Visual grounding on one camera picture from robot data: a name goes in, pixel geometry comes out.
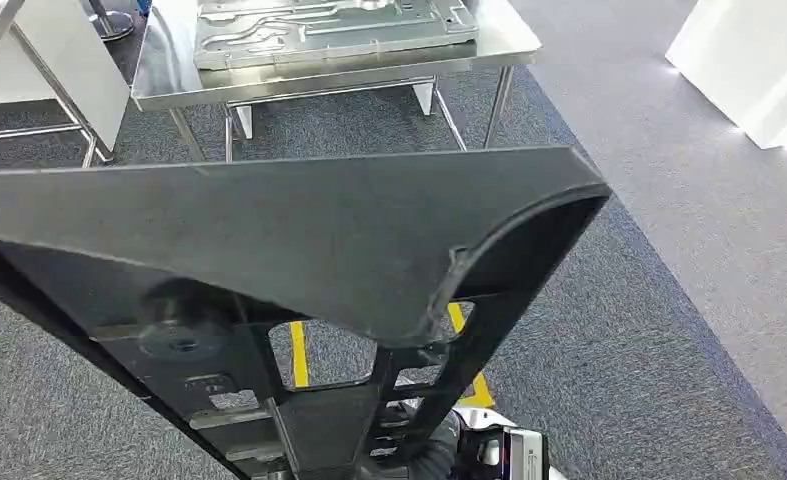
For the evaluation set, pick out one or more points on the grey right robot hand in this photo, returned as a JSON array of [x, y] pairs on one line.
[[436, 454]]

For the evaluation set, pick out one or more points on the black plastic panel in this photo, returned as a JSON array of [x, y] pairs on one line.
[[234, 218]]

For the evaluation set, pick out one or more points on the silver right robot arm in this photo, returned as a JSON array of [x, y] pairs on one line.
[[476, 418]]

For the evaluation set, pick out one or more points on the yellow floor tape square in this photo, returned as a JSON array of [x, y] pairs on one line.
[[298, 358]]

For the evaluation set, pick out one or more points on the grey metal stamped plate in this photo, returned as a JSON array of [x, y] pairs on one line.
[[333, 40]]

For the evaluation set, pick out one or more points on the steel table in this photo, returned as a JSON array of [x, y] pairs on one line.
[[168, 73]]

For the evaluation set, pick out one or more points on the white block plinth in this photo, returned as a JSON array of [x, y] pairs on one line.
[[751, 66]]

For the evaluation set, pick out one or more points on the round steel base stand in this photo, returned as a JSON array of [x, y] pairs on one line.
[[111, 23]]

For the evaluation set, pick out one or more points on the white cabinet on steel legs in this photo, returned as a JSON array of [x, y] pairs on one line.
[[68, 53]]

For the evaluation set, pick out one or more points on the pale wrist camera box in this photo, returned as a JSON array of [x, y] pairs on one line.
[[529, 457]]

